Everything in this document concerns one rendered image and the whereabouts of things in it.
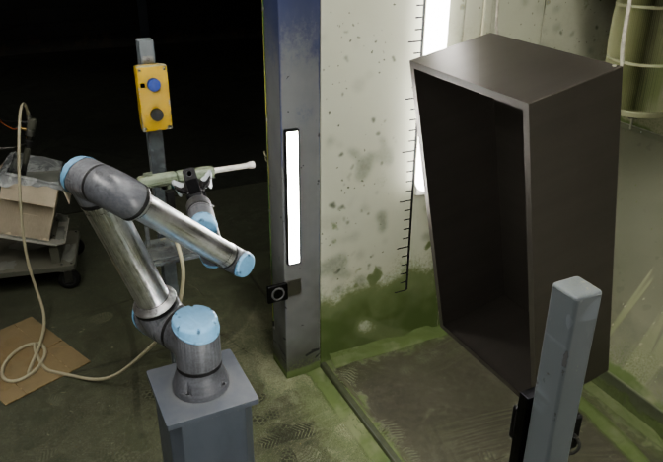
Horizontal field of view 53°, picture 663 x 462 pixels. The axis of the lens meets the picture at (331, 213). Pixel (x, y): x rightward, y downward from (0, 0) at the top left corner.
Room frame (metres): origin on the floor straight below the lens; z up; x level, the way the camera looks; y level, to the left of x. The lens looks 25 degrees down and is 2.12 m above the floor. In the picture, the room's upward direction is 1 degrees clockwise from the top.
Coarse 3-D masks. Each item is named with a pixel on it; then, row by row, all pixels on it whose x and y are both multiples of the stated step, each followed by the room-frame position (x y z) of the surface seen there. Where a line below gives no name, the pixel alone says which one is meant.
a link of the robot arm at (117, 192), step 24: (96, 168) 1.72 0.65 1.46; (96, 192) 1.68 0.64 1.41; (120, 192) 1.68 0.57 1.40; (144, 192) 1.72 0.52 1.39; (120, 216) 1.69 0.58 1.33; (144, 216) 1.72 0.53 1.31; (168, 216) 1.78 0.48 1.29; (192, 240) 1.84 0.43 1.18; (216, 240) 1.91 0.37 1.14; (216, 264) 1.94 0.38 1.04; (240, 264) 1.95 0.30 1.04
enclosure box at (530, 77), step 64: (448, 64) 2.21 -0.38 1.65; (512, 64) 2.11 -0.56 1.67; (576, 64) 2.02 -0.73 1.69; (448, 128) 2.41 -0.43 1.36; (512, 128) 2.42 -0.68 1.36; (576, 128) 1.88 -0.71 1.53; (448, 192) 2.43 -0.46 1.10; (512, 192) 2.47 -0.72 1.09; (576, 192) 1.90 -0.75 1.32; (448, 256) 2.44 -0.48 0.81; (512, 256) 2.51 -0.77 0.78; (576, 256) 1.93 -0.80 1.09; (448, 320) 2.46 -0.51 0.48; (512, 320) 2.42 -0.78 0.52; (512, 384) 2.06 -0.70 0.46
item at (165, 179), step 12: (204, 168) 2.55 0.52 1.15; (216, 168) 2.58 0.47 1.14; (228, 168) 2.60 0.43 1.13; (240, 168) 2.62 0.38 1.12; (252, 168) 2.64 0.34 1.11; (144, 180) 2.43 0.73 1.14; (156, 180) 2.45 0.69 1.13; (168, 180) 2.47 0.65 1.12; (180, 180) 2.50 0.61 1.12; (168, 192) 2.48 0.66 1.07; (168, 204) 2.48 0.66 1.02
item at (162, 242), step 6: (150, 240) 2.60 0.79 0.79; (156, 240) 2.60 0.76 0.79; (162, 240) 2.60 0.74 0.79; (168, 240) 2.60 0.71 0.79; (156, 246) 2.55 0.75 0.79; (162, 246) 2.55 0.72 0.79; (174, 258) 2.44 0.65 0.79; (186, 258) 2.45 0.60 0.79; (192, 258) 2.46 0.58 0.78; (156, 264) 2.39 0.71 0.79; (162, 264) 2.40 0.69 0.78; (168, 264) 2.41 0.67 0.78
